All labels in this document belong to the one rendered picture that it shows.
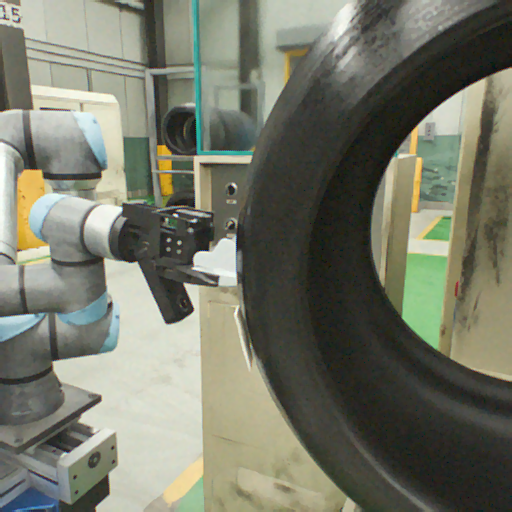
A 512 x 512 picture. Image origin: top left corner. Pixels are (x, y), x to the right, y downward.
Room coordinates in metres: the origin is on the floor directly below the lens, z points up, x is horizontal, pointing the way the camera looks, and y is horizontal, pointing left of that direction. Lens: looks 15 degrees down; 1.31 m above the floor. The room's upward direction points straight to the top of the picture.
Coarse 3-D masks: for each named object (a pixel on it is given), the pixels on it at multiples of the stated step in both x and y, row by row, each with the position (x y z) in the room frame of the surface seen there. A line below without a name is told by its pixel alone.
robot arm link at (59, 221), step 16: (32, 208) 0.67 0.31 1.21; (48, 208) 0.66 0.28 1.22; (64, 208) 0.65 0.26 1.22; (80, 208) 0.65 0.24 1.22; (32, 224) 0.67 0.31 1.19; (48, 224) 0.65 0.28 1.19; (64, 224) 0.64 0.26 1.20; (80, 224) 0.63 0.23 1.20; (48, 240) 0.66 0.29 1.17; (64, 240) 0.64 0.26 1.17; (80, 240) 0.63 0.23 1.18; (64, 256) 0.65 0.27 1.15; (80, 256) 0.65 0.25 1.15; (96, 256) 0.67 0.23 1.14
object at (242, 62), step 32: (192, 0) 1.36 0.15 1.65; (224, 0) 1.33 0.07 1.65; (256, 0) 1.29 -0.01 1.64; (288, 0) 1.25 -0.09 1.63; (320, 0) 1.22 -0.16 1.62; (224, 32) 1.33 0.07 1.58; (256, 32) 1.29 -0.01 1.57; (288, 32) 1.25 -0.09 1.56; (320, 32) 1.22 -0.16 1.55; (224, 64) 1.33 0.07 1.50; (256, 64) 1.29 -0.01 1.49; (288, 64) 1.25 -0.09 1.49; (224, 96) 1.33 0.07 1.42; (256, 96) 1.29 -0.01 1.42; (224, 128) 1.33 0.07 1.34; (256, 128) 1.29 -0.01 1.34
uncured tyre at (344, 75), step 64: (384, 0) 0.38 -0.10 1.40; (448, 0) 0.35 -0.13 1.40; (320, 64) 0.40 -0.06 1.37; (384, 64) 0.37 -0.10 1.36; (448, 64) 0.62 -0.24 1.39; (320, 128) 0.39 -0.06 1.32; (384, 128) 0.65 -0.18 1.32; (256, 192) 0.43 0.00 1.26; (320, 192) 0.40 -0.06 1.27; (256, 256) 0.42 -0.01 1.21; (320, 256) 0.65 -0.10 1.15; (256, 320) 0.42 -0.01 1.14; (320, 320) 0.61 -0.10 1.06; (384, 320) 0.64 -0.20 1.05; (320, 384) 0.38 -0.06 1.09; (384, 384) 0.60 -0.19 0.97; (448, 384) 0.60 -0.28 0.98; (320, 448) 0.39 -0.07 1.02; (384, 448) 0.49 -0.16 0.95; (448, 448) 0.53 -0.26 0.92
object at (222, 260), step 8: (224, 240) 0.55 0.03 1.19; (216, 248) 0.55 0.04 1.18; (224, 248) 0.55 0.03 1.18; (232, 248) 0.55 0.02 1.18; (200, 256) 0.56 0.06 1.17; (208, 256) 0.56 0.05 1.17; (216, 256) 0.55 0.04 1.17; (224, 256) 0.55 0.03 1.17; (232, 256) 0.55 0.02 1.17; (200, 264) 0.56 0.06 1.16; (208, 264) 0.56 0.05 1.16; (216, 264) 0.55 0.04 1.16; (224, 264) 0.55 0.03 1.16; (232, 264) 0.55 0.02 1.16; (208, 272) 0.55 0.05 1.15; (216, 272) 0.55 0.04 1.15; (224, 272) 0.55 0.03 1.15; (232, 272) 0.55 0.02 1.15; (224, 280) 0.54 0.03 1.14; (232, 280) 0.54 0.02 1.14
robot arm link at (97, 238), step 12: (96, 216) 0.63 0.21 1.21; (108, 216) 0.62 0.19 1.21; (84, 228) 0.62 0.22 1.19; (96, 228) 0.62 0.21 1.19; (108, 228) 0.61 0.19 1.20; (84, 240) 0.63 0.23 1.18; (96, 240) 0.61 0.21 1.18; (108, 240) 0.61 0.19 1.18; (96, 252) 0.63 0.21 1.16; (108, 252) 0.61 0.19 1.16
